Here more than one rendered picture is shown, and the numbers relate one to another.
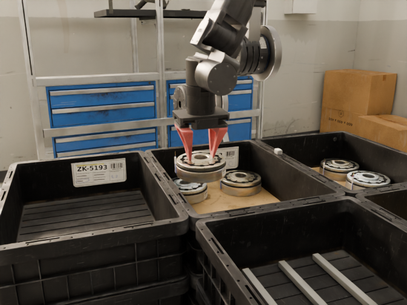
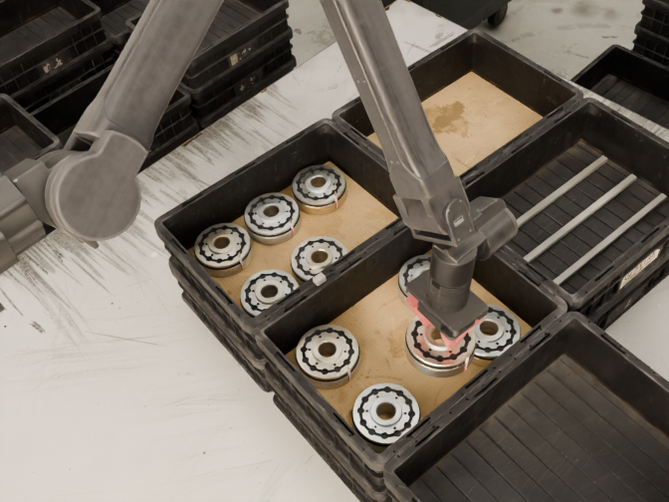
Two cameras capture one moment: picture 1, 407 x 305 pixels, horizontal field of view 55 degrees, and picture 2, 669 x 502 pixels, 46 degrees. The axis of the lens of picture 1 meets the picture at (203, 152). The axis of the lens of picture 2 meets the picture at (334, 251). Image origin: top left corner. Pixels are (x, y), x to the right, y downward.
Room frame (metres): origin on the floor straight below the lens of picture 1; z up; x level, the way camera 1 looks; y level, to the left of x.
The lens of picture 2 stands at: (1.07, 0.57, 1.96)
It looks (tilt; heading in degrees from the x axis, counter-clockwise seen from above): 51 degrees down; 254
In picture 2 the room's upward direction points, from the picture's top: 6 degrees counter-clockwise
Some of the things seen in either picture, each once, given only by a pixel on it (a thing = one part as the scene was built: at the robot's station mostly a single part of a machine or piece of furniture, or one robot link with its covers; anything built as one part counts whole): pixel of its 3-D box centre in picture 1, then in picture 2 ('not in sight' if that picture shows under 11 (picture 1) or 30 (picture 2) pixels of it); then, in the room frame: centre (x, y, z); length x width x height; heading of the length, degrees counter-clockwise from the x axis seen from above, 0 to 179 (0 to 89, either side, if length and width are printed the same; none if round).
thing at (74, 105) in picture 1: (106, 124); not in sight; (2.60, 0.66, 0.60); 0.72 x 0.03 x 0.56; 115
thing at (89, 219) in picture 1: (88, 215); (555, 475); (0.69, 0.23, 0.87); 0.40 x 0.30 x 0.11; 19
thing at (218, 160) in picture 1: (200, 160); (440, 337); (0.77, 0.01, 0.96); 0.10 x 0.10 x 0.01
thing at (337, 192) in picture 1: (230, 173); (410, 323); (0.79, -0.06, 0.92); 0.40 x 0.30 x 0.02; 19
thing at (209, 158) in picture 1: (200, 158); (441, 335); (0.77, 0.01, 0.96); 0.05 x 0.05 x 0.01
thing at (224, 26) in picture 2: not in sight; (220, 71); (0.81, -1.49, 0.37); 0.40 x 0.30 x 0.45; 25
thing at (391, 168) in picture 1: (343, 179); (296, 234); (0.89, -0.34, 0.87); 0.40 x 0.30 x 0.11; 19
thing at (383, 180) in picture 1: (368, 178); (271, 213); (0.91, -0.41, 0.86); 0.10 x 0.10 x 0.01
